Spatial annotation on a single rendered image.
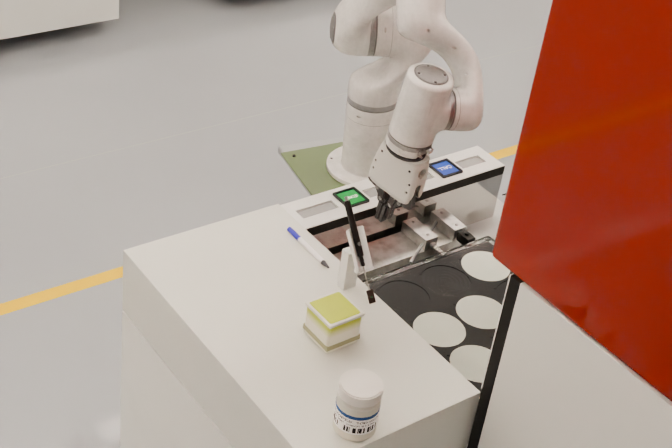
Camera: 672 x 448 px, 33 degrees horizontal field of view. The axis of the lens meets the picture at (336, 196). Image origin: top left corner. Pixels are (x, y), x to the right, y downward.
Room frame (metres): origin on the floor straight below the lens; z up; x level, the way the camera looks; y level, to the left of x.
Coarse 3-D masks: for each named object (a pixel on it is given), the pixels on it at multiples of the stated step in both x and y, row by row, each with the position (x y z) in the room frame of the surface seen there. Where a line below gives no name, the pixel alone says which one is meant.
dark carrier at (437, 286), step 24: (432, 264) 1.89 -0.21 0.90; (456, 264) 1.90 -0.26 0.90; (384, 288) 1.79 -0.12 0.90; (408, 288) 1.80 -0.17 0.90; (432, 288) 1.81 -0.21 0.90; (456, 288) 1.82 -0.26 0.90; (480, 288) 1.83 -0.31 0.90; (504, 288) 1.84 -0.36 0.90; (408, 312) 1.73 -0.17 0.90; (456, 312) 1.74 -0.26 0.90; (480, 336) 1.68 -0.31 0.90; (480, 384) 1.55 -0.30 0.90
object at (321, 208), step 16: (432, 160) 2.19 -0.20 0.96; (464, 160) 2.22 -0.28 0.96; (480, 160) 2.23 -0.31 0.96; (496, 160) 2.23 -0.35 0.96; (432, 176) 2.13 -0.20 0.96; (464, 176) 2.15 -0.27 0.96; (368, 192) 2.04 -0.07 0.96; (288, 208) 1.93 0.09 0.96; (304, 208) 1.94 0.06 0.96; (320, 208) 1.95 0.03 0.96; (336, 208) 1.95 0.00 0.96; (352, 208) 1.96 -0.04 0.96; (368, 208) 1.97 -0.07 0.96; (304, 224) 1.88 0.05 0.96; (320, 224) 1.89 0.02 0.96
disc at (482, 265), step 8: (464, 256) 1.93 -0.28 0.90; (472, 256) 1.94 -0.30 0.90; (480, 256) 1.94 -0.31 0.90; (488, 256) 1.94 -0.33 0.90; (464, 264) 1.90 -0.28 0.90; (472, 264) 1.91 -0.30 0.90; (480, 264) 1.91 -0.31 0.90; (488, 264) 1.92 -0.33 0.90; (496, 264) 1.92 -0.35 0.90; (472, 272) 1.88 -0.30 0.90; (480, 272) 1.88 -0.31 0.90; (488, 272) 1.89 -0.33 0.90; (496, 272) 1.89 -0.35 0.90; (504, 272) 1.90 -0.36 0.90; (488, 280) 1.86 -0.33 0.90; (496, 280) 1.87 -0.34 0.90
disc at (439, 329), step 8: (432, 312) 1.73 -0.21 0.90; (440, 312) 1.74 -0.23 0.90; (416, 320) 1.70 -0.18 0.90; (424, 320) 1.71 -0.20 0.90; (432, 320) 1.71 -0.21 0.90; (440, 320) 1.71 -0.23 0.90; (448, 320) 1.72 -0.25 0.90; (456, 320) 1.72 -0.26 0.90; (416, 328) 1.68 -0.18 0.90; (424, 328) 1.68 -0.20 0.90; (432, 328) 1.69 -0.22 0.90; (440, 328) 1.69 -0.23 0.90; (448, 328) 1.69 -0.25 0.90; (456, 328) 1.70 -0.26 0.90; (464, 328) 1.70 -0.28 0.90; (424, 336) 1.66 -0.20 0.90; (432, 336) 1.66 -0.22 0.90; (440, 336) 1.67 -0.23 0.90; (448, 336) 1.67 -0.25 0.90; (456, 336) 1.67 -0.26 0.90; (464, 336) 1.68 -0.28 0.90; (432, 344) 1.64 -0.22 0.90; (440, 344) 1.64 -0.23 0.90; (448, 344) 1.65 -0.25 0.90; (456, 344) 1.65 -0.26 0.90
